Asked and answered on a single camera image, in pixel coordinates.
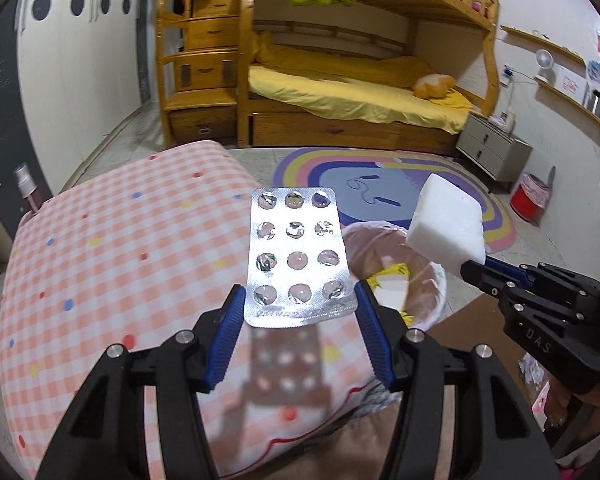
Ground white foam block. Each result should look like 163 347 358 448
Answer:
406 174 487 265

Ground red bin with pink bag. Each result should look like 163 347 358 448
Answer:
510 172 551 223

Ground wooden stair drawers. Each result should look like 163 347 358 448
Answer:
155 0 258 148

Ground person's right forearm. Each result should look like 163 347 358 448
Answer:
555 400 600 480

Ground rainbow rug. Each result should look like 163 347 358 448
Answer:
272 147 518 256

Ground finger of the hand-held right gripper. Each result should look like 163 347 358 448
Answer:
482 255 537 287
460 258 519 303

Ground grey white nightstand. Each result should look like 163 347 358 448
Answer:
455 112 533 183

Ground white grey wardrobe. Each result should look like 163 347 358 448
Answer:
0 0 153 196

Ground pink checked dotted blanket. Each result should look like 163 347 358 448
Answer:
0 140 381 480

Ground silver pill blister pack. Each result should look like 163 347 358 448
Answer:
243 186 358 328

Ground yellow bedsheet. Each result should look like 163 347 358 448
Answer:
247 42 473 136

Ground pink white packets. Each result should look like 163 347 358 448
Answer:
520 352 551 416

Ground long wooden wall shelf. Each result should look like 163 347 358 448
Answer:
535 80 600 143

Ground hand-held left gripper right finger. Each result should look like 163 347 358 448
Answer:
354 280 556 480

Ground orange white plush toy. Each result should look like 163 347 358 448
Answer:
412 72 457 99

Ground small white fan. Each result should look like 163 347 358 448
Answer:
534 49 556 83

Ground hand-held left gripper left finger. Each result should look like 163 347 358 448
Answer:
35 284 248 480

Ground clear cap spray bottle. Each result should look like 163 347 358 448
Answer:
12 162 46 216

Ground person's right hand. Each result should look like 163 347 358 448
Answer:
544 375 589 431

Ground short wooden wall shelf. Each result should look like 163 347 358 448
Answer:
500 24 586 66

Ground person's houndstooth trouser leg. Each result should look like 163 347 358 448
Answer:
347 382 406 418

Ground pink white card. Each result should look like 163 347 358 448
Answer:
560 67 586 96

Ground wooden bunk bed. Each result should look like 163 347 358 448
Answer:
237 0 501 156

